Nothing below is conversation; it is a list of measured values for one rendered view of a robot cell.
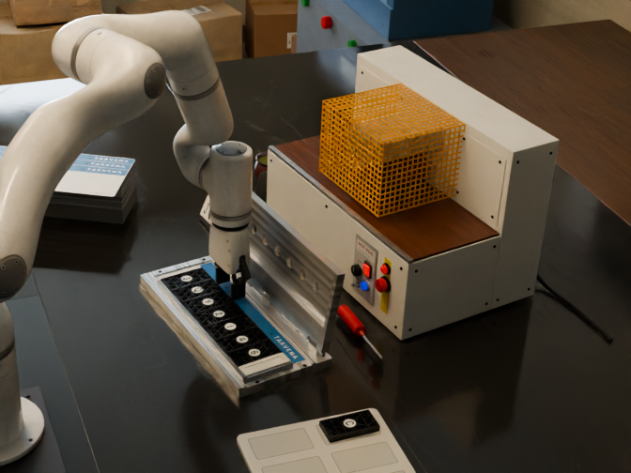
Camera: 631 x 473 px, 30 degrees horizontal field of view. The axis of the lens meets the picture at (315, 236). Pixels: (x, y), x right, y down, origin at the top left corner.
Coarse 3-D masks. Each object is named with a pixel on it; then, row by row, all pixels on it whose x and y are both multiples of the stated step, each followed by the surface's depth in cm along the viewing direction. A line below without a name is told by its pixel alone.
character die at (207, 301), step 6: (210, 294) 244; (216, 294) 244; (222, 294) 244; (186, 300) 241; (192, 300) 241; (198, 300) 241; (204, 300) 241; (210, 300) 241; (216, 300) 243; (222, 300) 242; (228, 300) 242; (186, 306) 239; (192, 306) 240; (198, 306) 240; (204, 306) 240; (210, 306) 240; (216, 306) 240; (192, 312) 238; (198, 312) 238
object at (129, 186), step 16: (112, 160) 277; (128, 160) 277; (128, 176) 273; (64, 192) 270; (128, 192) 274; (48, 208) 273; (64, 208) 272; (80, 208) 272; (96, 208) 271; (112, 208) 271; (128, 208) 276
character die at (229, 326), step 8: (224, 320) 236; (232, 320) 236; (240, 320) 236; (248, 320) 236; (208, 328) 234; (216, 328) 233; (224, 328) 233; (232, 328) 233; (240, 328) 234; (248, 328) 234; (216, 336) 232; (224, 336) 231
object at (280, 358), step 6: (276, 354) 227; (282, 354) 227; (258, 360) 225; (264, 360) 225; (270, 360) 225; (276, 360) 225; (282, 360) 225; (288, 360) 225; (240, 366) 223; (246, 366) 223; (252, 366) 224; (258, 366) 224; (264, 366) 224; (270, 366) 223; (246, 372) 222; (252, 372) 222; (258, 372) 222
